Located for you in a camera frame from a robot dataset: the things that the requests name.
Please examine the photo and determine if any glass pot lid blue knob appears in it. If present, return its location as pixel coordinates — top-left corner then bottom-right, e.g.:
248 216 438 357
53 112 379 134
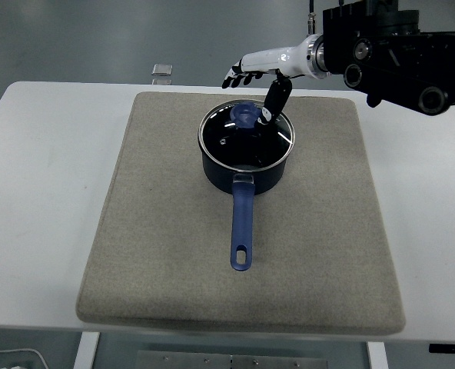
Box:
198 98 297 171

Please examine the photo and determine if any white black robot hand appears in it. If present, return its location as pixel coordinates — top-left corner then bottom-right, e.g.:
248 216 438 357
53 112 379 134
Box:
221 33 317 129

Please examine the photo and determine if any beige fabric mat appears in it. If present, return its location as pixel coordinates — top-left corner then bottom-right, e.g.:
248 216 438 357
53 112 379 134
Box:
75 91 407 336

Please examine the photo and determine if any white rounded tray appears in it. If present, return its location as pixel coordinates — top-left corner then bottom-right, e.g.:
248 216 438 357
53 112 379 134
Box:
0 347 48 369

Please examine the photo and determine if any dark pot with blue handle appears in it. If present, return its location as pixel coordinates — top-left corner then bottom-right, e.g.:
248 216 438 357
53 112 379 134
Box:
201 144 292 273

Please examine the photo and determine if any grey metal plate with screws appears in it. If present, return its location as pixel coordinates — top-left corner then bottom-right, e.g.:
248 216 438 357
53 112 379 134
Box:
136 349 329 369

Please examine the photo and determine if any white table leg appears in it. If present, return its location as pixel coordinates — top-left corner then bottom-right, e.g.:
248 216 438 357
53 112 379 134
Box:
73 331 101 369
367 341 390 369

